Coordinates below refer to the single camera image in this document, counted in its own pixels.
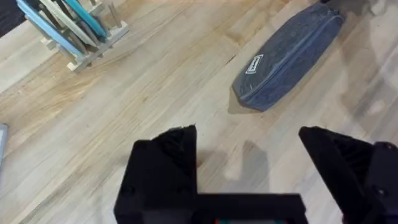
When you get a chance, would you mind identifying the wooden peg rack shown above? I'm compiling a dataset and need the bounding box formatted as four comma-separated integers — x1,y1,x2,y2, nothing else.
40,0,131,73

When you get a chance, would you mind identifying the teal plate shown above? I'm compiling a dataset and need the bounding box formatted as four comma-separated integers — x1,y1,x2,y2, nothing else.
64,0,108,39

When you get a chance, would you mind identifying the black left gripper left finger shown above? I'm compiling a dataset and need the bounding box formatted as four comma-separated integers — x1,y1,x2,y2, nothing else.
113,124,198,224

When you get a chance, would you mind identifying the light blue plate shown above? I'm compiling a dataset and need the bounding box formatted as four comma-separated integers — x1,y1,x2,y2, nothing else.
16,0,84,57

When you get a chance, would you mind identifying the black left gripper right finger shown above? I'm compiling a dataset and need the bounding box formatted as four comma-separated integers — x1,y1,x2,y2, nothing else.
298,125,398,224

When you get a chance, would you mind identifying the blue-grey soft zip bag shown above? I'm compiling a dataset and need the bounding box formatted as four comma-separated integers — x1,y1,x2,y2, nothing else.
231,2,345,113

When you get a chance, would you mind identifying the cream plate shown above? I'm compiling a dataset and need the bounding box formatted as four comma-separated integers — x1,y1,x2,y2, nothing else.
39,0,98,48

